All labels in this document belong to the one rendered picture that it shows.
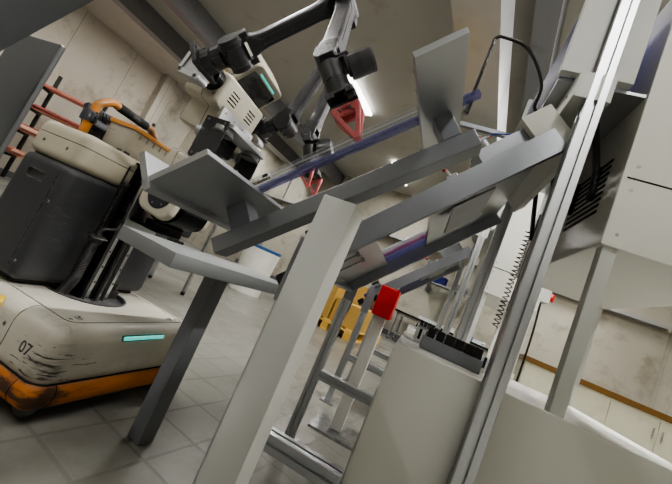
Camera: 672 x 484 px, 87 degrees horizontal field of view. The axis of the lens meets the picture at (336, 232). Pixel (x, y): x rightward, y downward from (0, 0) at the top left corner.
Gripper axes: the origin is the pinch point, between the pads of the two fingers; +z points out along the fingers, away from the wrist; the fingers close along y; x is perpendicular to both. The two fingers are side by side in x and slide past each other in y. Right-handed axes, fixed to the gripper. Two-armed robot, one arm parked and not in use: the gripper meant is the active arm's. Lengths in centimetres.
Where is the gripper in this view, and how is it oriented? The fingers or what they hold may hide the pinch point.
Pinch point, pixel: (356, 136)
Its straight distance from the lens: 78.8
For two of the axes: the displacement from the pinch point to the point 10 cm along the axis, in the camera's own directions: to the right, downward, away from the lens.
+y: 2.7, 2.3, 9.4
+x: -9.2, 3.6, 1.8
